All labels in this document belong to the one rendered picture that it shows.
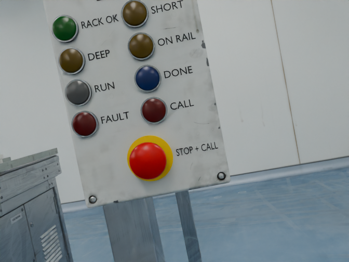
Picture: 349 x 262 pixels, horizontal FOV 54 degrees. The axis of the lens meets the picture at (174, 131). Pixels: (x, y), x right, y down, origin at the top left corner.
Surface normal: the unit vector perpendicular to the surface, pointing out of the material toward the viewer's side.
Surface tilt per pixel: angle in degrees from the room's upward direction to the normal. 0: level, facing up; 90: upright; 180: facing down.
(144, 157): 85
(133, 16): 93
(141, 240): 90
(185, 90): 90
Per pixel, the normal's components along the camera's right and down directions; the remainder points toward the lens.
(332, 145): -0.13, 0.07
